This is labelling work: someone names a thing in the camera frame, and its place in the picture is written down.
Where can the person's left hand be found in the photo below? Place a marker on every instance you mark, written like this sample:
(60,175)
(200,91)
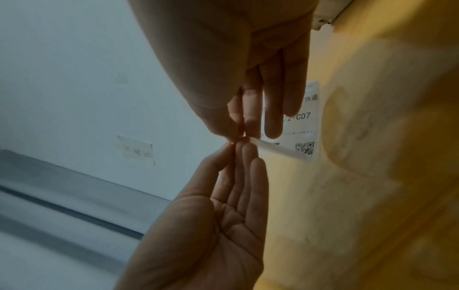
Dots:
(208,235)

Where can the person's right hand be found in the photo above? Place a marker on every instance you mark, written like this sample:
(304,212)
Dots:
(215,42)

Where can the white shipping label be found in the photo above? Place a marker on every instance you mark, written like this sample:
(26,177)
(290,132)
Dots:
(301,141)

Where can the paper tape piece with writing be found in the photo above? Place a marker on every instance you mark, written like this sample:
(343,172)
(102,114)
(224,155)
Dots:
(138,151)

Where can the white torn packaging piece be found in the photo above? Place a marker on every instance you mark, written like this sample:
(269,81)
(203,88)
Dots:
(328,14)

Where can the yellow parcel bag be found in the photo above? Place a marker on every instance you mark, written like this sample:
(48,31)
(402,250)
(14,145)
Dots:
(376,170)

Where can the grey metal rail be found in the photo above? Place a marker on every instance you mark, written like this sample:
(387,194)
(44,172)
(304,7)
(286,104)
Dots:
(71,204)

